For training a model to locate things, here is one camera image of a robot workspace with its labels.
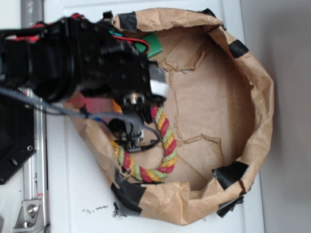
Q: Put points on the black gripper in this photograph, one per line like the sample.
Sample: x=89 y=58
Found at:
x=112 y=67

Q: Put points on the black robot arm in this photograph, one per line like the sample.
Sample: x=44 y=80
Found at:
x=75 y=55

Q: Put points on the green rectangular block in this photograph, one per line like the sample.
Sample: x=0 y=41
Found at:
x=151 y=47

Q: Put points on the brown paper bag tray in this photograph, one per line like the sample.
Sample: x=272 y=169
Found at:
x=220 y=106

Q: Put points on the multicolour twisted rope toy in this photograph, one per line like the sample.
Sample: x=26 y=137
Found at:
x=170 y=152

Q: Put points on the aluminium extrusion rail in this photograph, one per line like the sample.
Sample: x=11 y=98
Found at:
x=35 y=170

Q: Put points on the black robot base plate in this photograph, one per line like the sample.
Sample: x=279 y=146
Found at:
x=17 y=136

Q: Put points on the metal corner bracket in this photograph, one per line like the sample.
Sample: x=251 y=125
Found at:
x=30 y=218

